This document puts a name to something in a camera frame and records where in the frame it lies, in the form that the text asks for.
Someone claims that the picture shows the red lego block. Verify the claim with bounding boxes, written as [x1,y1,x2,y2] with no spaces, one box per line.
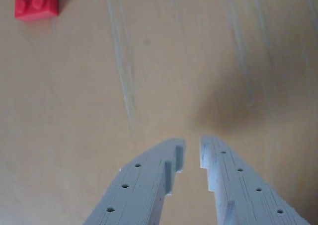
[14,0,60,21]

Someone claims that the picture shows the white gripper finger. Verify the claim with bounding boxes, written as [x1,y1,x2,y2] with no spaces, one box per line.
[83,137,187,225]
[199,135,312,225]

